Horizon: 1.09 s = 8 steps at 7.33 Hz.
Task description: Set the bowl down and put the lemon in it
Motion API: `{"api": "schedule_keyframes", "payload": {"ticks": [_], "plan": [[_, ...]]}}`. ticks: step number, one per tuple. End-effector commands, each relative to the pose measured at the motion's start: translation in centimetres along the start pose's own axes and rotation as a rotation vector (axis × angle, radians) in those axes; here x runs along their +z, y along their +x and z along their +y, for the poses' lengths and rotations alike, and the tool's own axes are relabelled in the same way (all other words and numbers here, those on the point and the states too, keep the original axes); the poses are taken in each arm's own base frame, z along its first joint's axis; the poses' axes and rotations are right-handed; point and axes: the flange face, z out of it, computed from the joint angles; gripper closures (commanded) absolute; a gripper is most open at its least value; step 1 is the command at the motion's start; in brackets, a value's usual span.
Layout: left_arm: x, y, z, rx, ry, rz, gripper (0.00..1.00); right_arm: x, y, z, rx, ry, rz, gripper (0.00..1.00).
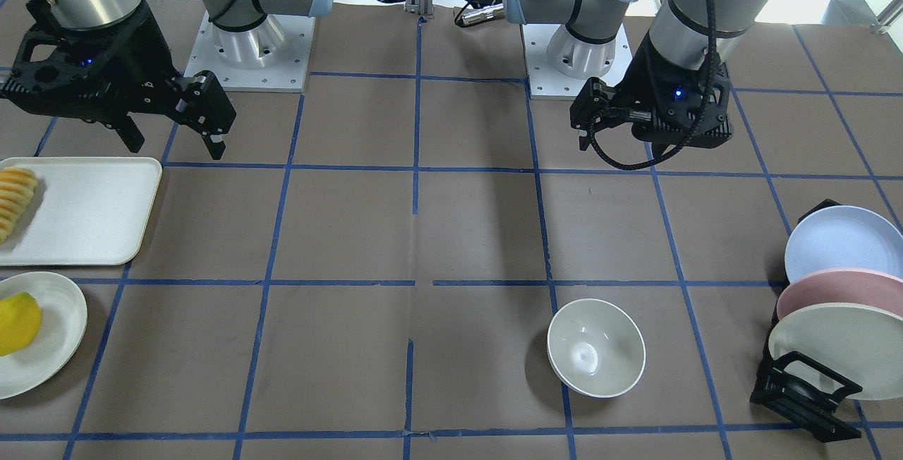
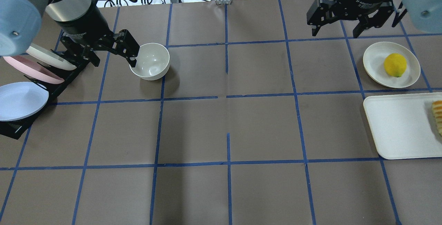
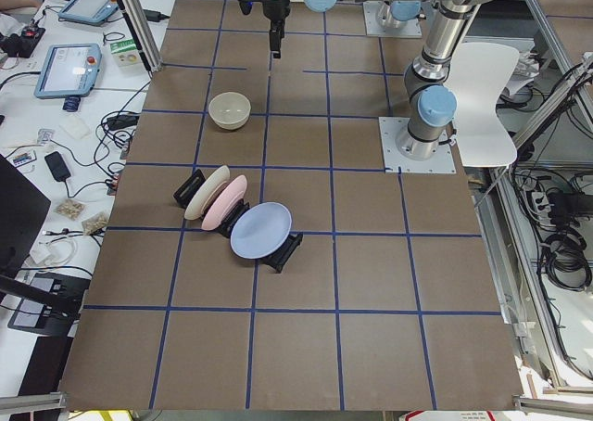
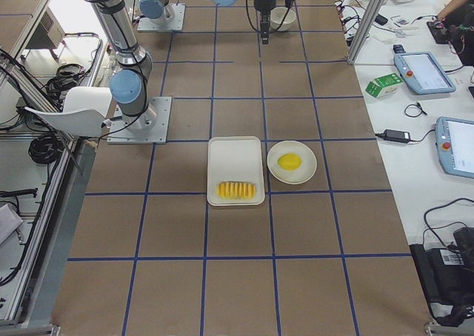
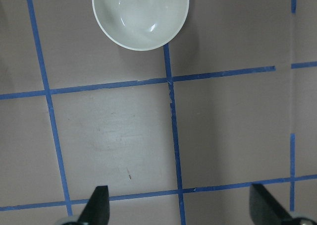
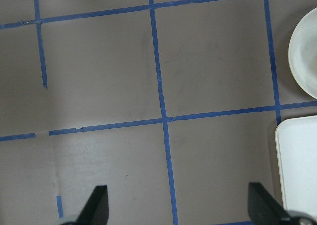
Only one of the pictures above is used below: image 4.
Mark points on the aluminium frame post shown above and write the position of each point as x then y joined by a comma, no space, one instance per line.
359,39

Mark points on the round white plate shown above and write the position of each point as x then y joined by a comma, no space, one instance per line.
301,175

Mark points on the green white carton box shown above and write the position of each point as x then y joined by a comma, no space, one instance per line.
383,85

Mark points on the yellow lemon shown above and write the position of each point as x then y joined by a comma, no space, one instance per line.
289,161

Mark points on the blue teach pendant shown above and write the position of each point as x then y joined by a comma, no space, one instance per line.
454,142
422,73

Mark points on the black device bottom right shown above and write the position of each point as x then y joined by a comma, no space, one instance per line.
446,276

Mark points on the black power adapter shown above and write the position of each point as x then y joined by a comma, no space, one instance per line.
397,136

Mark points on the upper blue teach pendant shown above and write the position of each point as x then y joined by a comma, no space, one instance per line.
422,73

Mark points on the rectangular white tray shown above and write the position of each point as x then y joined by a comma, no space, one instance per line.
236,158

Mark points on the lower blue teach pendant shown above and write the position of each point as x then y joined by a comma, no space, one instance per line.
454,142

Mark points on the white ceramic bowl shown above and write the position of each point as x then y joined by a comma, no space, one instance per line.
282,19

